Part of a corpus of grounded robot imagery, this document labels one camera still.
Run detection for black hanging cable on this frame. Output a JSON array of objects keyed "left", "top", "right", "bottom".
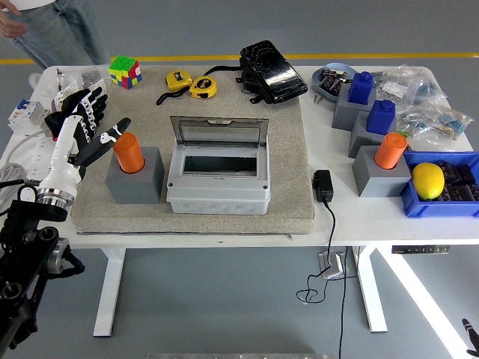
[{"left": 338, "top": 245, "right": 360, "bottom": 359}]

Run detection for white power strip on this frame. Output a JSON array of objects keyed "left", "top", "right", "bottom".
[{"left": 28, "top": 135, "right": 64, "bottom": 181}]

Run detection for black capacitors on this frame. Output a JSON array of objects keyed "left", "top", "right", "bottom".
[{"left": 436, "top": 160, "right": 479, "bottom": 203}]

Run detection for grey-brown mat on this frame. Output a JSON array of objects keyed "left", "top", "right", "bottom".
[{"left": 70, "top": 66, "right": 316, "bottom": 236}]

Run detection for yellow lemon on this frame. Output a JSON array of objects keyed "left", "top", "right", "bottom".
[{"left": 412, "top": 162, "right": 446, "bottom": 201}]

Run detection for person's right hand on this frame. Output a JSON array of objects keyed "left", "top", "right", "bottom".
[{"left": 0, "top": 5, "right": 29, "bottom": 38}]

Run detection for grey electrical junction box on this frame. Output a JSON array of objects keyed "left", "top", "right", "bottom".
[{"left": 165, "top": 144, "right": 271, "bottom": 216}]

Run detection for yellow tape measure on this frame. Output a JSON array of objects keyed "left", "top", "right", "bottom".
[
  {"left": 156, "top": 70, "right": 194, "bottom": 106},
  {"left": 189, "top": 76, "right": 218, "bottom": 100}
]

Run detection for grey holder block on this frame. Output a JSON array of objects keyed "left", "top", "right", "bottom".
[
  {"left": 332, "top": 88, "right": 375, "bottom": 132},
  {"left": 105, "top": 146, "right": 165, "bottom": 205},
  {"left": 352, "top": 144, "right": 412, "bottom": 198},
  {"left": 348, "top": 110, "right": 397, "bottom": 159}
]

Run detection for silver floor socket box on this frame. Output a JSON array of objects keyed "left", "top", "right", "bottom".
[{"left": 317, "top": 251, "right": 347, "bottom": 280}]

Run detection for white packaged parts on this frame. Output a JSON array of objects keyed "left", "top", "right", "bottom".
[{"left": 50, "top": 80, "right": 83, "bottom": 112}]

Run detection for dark electronic parts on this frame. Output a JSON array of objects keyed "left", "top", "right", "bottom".
[{"left": 319, "top": 69, "right": 345, "bottom": 96}]

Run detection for clear bag of parts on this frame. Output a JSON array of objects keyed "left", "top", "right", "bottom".
[
  {"left": 373, "top": 64, "right": 448, "bottom": 109},
  {"left": 59, "top": 65, "right": 113, "bottom": 94},
  {"left": 396, "top": 100, "right": 475, "bottom": 142}
]

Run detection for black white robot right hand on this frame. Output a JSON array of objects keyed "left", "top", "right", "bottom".
[{"left": 462, "top": 318, "right": 479, "bottom": 358}]

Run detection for white circuit breaker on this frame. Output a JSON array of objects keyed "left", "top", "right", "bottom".
[{"left": 7, "top": 99, "right": 48, "bottom": 135}]

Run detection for person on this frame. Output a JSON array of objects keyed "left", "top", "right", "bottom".
[{"left": 0, "top": 0, "right": 112, "bottom": 70}]

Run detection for large colourful puzzle cube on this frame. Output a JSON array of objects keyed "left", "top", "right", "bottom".
[{"left": 109, "top": 55, "right": 143, "bottom": 90}]

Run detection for black power adapter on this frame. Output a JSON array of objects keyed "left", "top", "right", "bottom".
[{"left": 312, "top": 169, "right": 335, "bottom": 203}]

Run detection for blue plastic block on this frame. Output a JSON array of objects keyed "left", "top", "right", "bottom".
[
  {"left": 366, "top": 99, "right": 397, "bottom": 136},
  {"left": 347, "top": 71, "right": 377, "bottom": 105}
]

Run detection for orange cylinder battery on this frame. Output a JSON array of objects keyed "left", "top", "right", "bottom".
[
  {"left": 112, "top": 132, "right": 146, "bottom": 174},
  {"left": 374, "top": 132, "right": 408, "bottom": 171}
]

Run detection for white table leg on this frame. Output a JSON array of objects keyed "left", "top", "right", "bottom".
[
  {"left": 353, "top": 245, "right": 388, "bottom": 334},
  {"left": 92, "top": 247, "right": 127, "bottom": 337}
]

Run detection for shiny black pouch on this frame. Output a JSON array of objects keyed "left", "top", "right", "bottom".
[{"left": 204, "top": 40, "right": 309, "bottom": 105}]

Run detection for black table control panel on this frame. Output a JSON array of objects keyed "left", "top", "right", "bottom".
[{"left": 391, "top": 245, "right": 451, "bottom": 255}]

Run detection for blue-grey shallow tray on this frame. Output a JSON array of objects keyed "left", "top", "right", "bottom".
[{"left": 311, "top": 62, "right": 362, "bottom": 104}]

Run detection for black adapter cord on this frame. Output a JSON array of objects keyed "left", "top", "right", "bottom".
[{"left": 296, "top": 200, "right": 338, "bottom": 304}]

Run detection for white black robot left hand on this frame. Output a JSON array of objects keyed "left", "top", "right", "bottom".
[{"left": 38, "top": 88, "right": 132, "bottom": 194}]

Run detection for smoky transparent box lid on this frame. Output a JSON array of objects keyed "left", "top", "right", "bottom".
[{"left": 170, "top": 115, "right": 269, "bottom": 148}]

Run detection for blue plastic bin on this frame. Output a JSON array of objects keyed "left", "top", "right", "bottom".
[{"left": 400, "top": 150, "right": 479, "bottom": 219}]

